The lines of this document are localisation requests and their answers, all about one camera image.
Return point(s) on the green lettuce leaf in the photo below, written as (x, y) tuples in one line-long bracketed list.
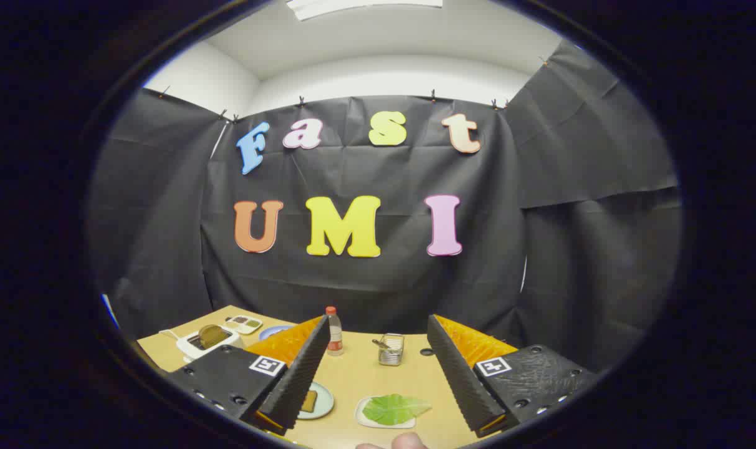
[(393, 408)]

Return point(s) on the small white square plate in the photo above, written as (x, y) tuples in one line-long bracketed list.
[(362, 419)]

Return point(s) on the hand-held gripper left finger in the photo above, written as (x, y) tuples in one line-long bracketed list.
[(303, 374)]

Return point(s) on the bread slice with dark crust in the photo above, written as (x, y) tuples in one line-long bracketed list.
[(309, 401)]

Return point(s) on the pale green plate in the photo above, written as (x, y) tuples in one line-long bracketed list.
[(325, 399)]

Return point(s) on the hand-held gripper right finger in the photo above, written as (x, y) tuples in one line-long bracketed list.
[(455, 374)]

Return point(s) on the blue plate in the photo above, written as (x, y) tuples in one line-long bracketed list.
[(270, 332)]

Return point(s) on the clear water bottle red cap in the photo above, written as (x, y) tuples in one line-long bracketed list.
[(334, 333)]

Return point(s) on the brown toasted bread slice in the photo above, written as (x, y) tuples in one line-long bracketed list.
[(212, 335)]

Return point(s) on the white divided condiment tray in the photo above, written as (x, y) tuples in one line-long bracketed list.
[(244, 323)]

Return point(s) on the white toaster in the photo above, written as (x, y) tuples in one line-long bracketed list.
[(191, 352)]

